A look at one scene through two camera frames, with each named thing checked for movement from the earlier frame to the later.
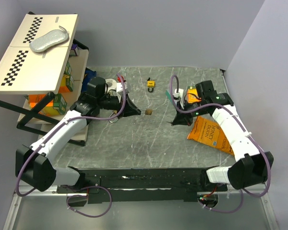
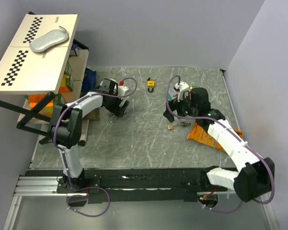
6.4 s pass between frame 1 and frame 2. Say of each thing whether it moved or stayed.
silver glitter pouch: stayed
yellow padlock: stayed
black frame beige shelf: stayed
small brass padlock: moved
